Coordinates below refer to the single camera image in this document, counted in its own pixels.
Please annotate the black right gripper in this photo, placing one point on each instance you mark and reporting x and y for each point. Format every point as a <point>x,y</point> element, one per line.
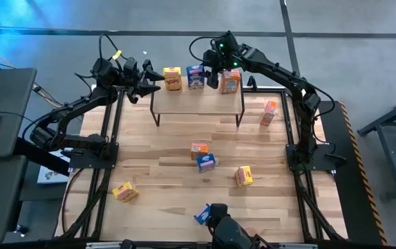
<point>211,58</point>

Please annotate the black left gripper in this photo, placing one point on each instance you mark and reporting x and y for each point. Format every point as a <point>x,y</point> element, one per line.
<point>130,77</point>

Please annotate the blue Frosted Flakes cereal box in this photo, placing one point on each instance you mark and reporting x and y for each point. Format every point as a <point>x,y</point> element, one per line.
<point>206,162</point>
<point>195,77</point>
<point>201,215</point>

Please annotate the orange Mini-Wheats cereal box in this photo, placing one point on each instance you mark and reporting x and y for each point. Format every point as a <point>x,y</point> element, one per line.
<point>231,83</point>
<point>199,148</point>
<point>268,112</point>

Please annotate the yellow Corn Pops cereal box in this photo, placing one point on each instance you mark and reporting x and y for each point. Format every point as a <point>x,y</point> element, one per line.
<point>244,176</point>
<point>125,191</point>
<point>172,81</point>

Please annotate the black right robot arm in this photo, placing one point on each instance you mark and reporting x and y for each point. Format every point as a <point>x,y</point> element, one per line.
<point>280,74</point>

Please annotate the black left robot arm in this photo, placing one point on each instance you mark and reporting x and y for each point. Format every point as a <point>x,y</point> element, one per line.
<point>76,103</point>

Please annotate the black table clamp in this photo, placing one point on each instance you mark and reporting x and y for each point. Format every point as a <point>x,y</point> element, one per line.
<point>252,82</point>

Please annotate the black diagonal support beam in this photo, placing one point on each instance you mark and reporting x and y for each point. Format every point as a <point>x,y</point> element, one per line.
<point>42,159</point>

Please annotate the white printed box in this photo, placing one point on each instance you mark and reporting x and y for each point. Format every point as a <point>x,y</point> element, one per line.
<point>50,176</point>

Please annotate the black hazard-striped floor mat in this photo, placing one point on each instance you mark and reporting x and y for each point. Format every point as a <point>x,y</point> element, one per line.
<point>349,207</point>

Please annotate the black caster wheel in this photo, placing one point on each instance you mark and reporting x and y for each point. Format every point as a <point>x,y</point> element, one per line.
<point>21,229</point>

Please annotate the wooden shelf black metal frame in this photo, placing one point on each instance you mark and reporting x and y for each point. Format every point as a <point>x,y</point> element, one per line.
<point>197,102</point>

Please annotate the black aluminium table frame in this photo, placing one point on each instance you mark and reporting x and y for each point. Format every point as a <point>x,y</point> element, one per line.
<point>266,91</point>

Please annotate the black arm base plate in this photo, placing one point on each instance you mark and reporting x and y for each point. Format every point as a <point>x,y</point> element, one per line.
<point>87,162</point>
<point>294,163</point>

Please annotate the silver metal bracket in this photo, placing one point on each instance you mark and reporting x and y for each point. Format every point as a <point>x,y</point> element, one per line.
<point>298,246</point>
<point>104,245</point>

